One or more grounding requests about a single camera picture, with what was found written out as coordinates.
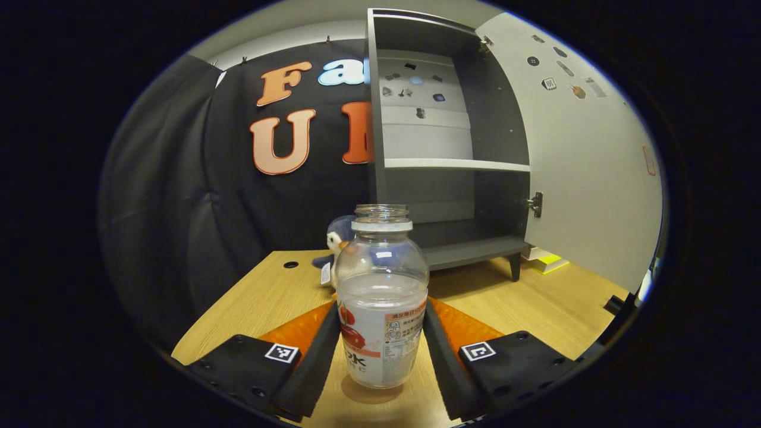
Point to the round brown coaster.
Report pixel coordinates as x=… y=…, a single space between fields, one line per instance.
x=362 y=395

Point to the clear plastic bottle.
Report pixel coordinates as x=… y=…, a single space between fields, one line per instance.
x=380 y=285

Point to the small black block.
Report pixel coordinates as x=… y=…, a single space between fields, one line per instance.
x=617 y=304

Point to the penguin plush toy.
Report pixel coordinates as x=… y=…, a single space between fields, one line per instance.
x=340 y=235

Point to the grey cabinet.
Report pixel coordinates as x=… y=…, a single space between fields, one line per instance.
x=493 y=119

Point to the black backdrop cloth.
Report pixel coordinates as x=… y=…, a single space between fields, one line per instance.
x=178 y=196

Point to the white flat object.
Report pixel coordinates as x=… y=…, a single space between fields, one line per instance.
x=647 y=285

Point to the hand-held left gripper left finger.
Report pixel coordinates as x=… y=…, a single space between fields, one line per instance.
x=315 y=362

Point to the stack of books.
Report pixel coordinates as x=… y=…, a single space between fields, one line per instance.
x=550 y=261

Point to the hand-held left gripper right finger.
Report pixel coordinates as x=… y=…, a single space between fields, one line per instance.
x=443 y=362

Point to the white cabinet door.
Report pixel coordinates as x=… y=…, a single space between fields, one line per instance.
x=582 y=178

